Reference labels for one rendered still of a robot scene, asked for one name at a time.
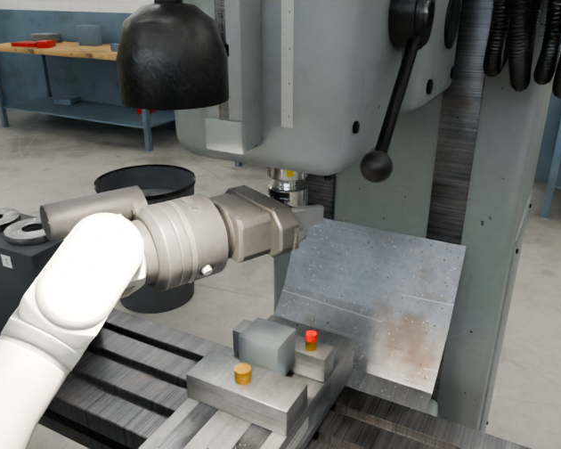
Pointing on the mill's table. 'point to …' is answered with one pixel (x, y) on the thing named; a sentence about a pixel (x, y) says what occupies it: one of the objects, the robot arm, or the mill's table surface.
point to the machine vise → (321, 404)
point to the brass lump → (242, 373)
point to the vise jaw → (248, 393)
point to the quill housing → (314, 85)
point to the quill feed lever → (407, 30)
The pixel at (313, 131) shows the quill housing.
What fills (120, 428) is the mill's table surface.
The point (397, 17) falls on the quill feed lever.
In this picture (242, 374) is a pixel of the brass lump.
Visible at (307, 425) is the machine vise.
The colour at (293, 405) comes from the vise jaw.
